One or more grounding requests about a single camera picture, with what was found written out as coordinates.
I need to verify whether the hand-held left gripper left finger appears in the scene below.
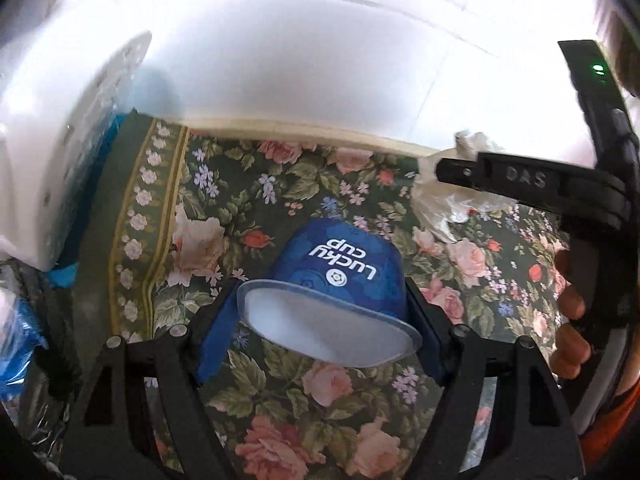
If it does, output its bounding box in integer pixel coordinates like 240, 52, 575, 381
62, 280, 251, 480

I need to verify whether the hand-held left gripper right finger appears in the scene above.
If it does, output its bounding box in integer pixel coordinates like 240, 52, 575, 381
405, 277, 586, 480

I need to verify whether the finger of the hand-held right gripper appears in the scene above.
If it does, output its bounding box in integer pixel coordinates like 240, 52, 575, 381
435, 152, 571, 197

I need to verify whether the white tissue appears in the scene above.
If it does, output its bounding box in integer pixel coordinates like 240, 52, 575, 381
410, 130, 521, 241

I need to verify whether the blue plastic cup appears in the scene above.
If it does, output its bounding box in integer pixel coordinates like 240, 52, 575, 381
237, 217, 423, 368

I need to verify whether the person's right forearm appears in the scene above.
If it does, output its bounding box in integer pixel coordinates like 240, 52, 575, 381
580, 385, 640, 471

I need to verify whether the person's right hand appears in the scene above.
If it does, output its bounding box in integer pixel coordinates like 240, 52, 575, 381
552, 250, 593, 378

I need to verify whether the floral tablecloth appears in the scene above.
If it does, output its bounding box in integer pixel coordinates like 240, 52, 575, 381
65, 110, 581, 480

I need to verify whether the blue foil packet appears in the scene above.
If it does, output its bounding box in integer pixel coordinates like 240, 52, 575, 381
0, 290, 48, 403

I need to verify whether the white plastic appliance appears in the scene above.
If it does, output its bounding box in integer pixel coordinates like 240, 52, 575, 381
0, 30, 153, 271

